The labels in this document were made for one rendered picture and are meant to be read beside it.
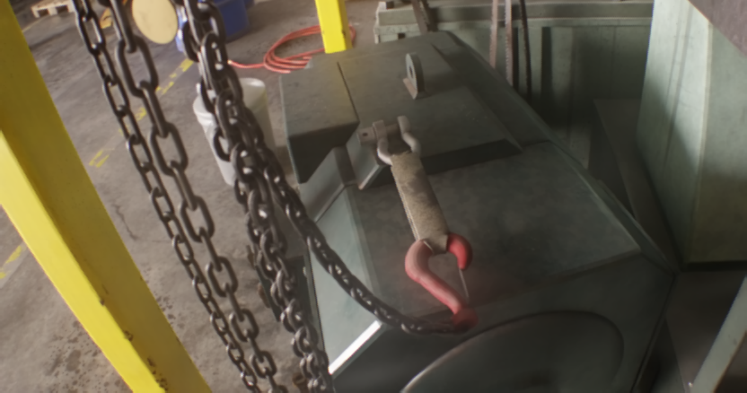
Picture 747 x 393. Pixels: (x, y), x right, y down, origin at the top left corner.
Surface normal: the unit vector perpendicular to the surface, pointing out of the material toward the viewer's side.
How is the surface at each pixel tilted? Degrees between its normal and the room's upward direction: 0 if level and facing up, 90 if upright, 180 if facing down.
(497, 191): 0
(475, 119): 0
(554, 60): 90
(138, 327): 90
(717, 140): 72
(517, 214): 0
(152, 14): 90
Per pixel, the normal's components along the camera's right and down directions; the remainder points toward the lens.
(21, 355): -0.14, -0.79
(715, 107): -0.20, 0.33
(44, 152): 0.98, -0.02
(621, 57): -0.16, 0.61
